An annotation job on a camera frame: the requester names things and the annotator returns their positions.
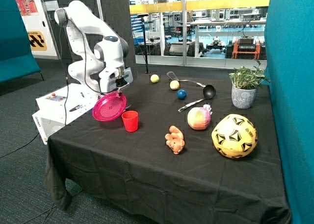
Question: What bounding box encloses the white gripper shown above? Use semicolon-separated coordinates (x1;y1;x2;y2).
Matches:
99;67;133;96

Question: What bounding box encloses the pink plastic plate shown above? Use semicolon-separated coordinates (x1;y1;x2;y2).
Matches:
92;92;127;122

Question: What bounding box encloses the red plastic cup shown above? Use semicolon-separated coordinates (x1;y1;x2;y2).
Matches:
122;111;138;132

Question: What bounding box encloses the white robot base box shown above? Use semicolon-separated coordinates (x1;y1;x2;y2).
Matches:
32;83;101;145

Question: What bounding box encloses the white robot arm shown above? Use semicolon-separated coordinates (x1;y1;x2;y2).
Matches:
54;0;133;94

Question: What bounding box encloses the yellow ball far left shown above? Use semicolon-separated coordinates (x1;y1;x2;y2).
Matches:
150;74;159;83

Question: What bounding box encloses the black marker pen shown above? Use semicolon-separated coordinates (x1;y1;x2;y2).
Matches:
69;105;81;112

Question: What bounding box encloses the black slotted spatula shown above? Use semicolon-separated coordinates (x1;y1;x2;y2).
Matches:
166;71;206;88

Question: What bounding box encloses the yellow ball middle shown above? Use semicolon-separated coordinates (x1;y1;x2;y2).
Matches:
169;80;180;91

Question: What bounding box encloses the blue ball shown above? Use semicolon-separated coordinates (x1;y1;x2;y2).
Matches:
177;89;187;100

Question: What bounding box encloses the orange plush toy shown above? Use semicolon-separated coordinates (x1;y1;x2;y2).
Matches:
165;125;185;155

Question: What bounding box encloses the pastel plush ball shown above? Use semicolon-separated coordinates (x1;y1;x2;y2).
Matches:
187;107;212;130

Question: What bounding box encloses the black tablecloth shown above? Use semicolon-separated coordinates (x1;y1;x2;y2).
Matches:
45;75;291;224

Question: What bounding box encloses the black ladle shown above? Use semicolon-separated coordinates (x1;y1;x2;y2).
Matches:
178;84;217;113

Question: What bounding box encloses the yellow black sign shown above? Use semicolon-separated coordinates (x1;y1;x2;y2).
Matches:
27;31;47;51

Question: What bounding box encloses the teal sofa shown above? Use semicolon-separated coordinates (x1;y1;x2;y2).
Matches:
0;0;41;83

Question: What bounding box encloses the yellow black soccer ball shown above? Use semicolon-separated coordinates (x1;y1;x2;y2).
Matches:
211;114;258;159

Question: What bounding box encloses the green potted plant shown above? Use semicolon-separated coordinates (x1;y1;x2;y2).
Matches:
229;60;271;90

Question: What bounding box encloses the grey patterned plant pot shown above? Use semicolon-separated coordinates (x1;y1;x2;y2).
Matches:
232;86;258;109

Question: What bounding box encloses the teal partition panel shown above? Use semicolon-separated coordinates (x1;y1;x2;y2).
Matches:
264;0;314;224

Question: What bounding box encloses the black camera stand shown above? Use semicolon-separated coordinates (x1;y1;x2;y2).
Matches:
137;13;150;74

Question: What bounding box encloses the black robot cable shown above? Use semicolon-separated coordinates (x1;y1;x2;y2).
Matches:
58;19;104;126

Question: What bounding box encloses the black floor cable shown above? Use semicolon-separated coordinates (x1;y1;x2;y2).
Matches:
0;133;40;159

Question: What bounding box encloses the red wall poster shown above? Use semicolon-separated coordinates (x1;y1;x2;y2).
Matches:
15;0;39;16

